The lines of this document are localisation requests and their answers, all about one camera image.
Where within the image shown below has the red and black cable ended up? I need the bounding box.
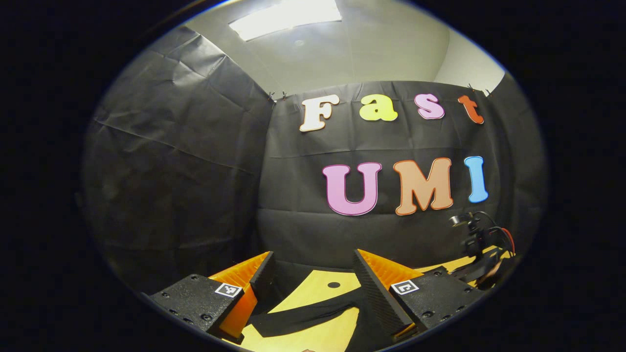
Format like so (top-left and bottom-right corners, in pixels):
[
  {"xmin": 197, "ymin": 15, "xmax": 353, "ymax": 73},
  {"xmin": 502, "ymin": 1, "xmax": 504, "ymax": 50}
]
[{"xmin": 475, "ymin": 211, "xmax": 516, "ymax": 257}]

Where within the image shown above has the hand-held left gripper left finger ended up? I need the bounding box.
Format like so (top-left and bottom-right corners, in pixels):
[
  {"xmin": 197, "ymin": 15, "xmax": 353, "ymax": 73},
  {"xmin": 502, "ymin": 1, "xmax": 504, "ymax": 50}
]
[{"xmin": 142, "ymin": 251, "xmax": 277, "ymax": 344}]

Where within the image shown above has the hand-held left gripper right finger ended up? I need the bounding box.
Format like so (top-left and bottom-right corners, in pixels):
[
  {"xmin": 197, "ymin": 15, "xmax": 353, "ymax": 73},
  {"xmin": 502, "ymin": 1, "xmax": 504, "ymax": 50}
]
[{"xmin": 352, "ymin": 248, "xmax": 486, "ymax": 343}]

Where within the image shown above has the black backdrop cloth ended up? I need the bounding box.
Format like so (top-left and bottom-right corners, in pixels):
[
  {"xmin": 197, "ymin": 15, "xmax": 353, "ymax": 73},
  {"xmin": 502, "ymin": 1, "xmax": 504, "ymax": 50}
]
[{"xmin": 81, "ymin": 24, "xmax": 548, "ymax": 295}]

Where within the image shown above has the ceiling light panel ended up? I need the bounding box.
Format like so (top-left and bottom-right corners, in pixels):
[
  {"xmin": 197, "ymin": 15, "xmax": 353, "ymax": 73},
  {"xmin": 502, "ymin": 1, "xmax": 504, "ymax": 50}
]
[{"xmin": 229, "ymin": 0, "xmax": 343, "ymax": 42}]

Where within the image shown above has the black knit garment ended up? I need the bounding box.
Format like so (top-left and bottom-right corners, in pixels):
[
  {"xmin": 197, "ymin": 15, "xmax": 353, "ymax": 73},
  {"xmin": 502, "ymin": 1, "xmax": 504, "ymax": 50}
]
[{"xmin": 245, "ymin": 287, "xmax": 393, "ymax": 352}]

